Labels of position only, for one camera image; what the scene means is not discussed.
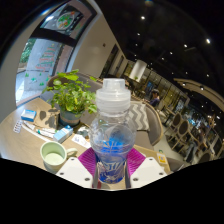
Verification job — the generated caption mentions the yellow card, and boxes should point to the yellow card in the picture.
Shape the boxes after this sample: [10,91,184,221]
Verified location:
[156,151,169,165]

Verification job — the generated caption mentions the open white magazine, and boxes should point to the open white magazine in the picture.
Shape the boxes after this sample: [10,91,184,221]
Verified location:
[71,128,93,149]

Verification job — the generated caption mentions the white round pillar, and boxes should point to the white round pillar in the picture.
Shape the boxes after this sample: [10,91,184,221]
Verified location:
[129,59,148,83]

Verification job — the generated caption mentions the group of ceiling spotlights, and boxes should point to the group of ceiling spotlights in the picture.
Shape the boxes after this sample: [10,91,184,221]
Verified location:
[136,13,214,91]

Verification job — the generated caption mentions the green potted plant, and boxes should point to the green potted plant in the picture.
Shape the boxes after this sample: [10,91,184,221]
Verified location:
[41,69,99,127]

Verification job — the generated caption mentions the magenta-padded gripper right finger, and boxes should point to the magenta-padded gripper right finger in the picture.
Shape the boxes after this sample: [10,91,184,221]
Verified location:
[125,147,168,190]

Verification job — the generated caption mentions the person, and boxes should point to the person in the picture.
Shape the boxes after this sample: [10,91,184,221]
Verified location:
[148,88,162,108]

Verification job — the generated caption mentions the clear blue-labelled drink bottle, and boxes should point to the clear blue-labelled drink bottle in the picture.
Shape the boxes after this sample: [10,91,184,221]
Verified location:
[89,78,138,185]

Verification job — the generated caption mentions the group of wooden dining chairs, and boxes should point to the group of wooden dining chairs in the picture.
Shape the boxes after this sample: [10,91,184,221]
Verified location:
[161,109,224,164]

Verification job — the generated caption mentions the grey white chevron pillow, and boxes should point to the grey white chevron pillow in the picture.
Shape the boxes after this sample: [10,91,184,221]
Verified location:
[126,101,151,132]

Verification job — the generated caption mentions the small blue white box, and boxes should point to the small blue white box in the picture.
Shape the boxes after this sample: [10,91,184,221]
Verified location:
[20,108,38,123]

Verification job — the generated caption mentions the light blue carton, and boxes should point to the light blue carton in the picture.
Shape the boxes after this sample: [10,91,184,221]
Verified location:
[53,124,74,144]

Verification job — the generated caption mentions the pill blister pack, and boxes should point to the pill blister pack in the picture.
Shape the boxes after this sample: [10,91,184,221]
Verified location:
[12,119,24,134]

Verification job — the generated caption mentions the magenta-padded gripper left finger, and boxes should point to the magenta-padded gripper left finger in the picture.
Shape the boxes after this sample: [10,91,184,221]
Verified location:
[55,147,100,190]

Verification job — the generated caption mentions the pale green mug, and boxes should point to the pale green mug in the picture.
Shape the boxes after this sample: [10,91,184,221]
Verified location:
[39,140,78,173]

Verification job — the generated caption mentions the window with food poster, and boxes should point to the window with food poster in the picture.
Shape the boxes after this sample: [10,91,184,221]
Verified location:
[14,1,98,106]

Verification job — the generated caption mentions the brown kraft notebook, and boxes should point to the brown kraft notebook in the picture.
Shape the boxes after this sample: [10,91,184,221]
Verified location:
[34,108,63,129]

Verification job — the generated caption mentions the white tube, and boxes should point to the white tube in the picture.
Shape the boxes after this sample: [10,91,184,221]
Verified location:
[22,120,56,139]

